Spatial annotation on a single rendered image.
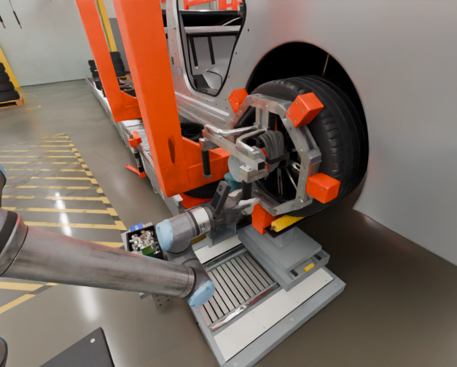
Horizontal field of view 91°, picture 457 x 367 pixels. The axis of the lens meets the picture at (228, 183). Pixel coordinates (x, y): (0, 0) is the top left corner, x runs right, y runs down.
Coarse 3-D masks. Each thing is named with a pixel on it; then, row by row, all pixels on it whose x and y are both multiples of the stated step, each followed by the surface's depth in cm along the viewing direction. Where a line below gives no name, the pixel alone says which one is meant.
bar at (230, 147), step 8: (208, 136) 101; (216, 136) 97; (216, 144) 97; (224, 144) 91; (232, 144) 89; (232, 152) 88; (240, 152) 83; (248, 160) 80; (256, 160) 77; (256, 168) 77
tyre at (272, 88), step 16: (288, 80) 92; (304, 80) 93; (320, 80) 93; (272, 96) 97; (288, 96) 90; (320, 96) 84; (336, 96) 86; (352, 96) 89; (320, 112) 81; (336, 112) 82; (352, 112) 86; (320, 128) 82; (336, 128) 81; (352, 128) 85; (320, 144) 84; (336, 144) 80; (352, 144) 84; (368, 144) 90; (336, 160) 81; (352, 160) 86; (336, 176) 84; (352, 176) 90; (304, 208) 103; (320, 208) 96
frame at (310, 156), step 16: (256, 96) 96; (240, 112) 107; (272, 112) 89; (288, 128) 84; (304, 128) 83; (304, 144) 81; (304, 160) 82; (320, 160) 83; (304, 176) 85; (256, 192) 125; (304, 192) 88; (272, 208) 110; (288, 208) 101
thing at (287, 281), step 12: (240, 240) 163; (252, 240) 156; (252, 252) 151; (264, 252) 147; (324, 252) 143; (264, 264) 142; (276, 264) 139; (300, 264) 138; (312, 264) 134; (324, 264) 142; (276, 276) 133; (288, 276) 132; (300, 276) 130; (288, 288) 128
